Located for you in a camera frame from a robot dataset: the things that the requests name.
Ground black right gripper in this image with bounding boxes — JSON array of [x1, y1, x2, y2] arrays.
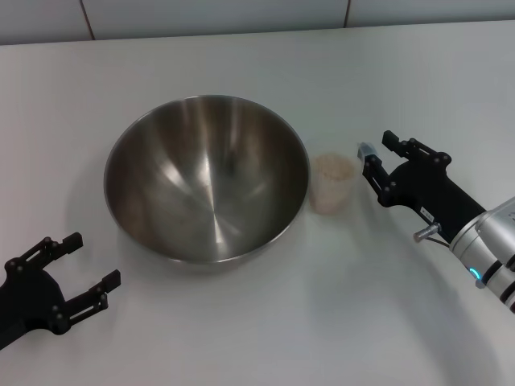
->
[[356, 129, 488, 243]]

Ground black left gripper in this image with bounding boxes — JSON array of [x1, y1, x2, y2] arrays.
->
[[0, 232, 122, 351]]

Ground white rice grains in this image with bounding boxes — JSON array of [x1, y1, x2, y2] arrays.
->
[[313, 153, 356, 213]]

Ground right gripper silver plug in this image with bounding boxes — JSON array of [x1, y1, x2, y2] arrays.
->
[[413, 224, 442, 243]]

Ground large stainless steel bowl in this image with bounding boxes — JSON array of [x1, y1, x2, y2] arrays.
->
[[103, 94, 310, 275]]

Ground clear plastic cup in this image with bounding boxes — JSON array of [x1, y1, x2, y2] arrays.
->
[[308, 152, 357, 216]]

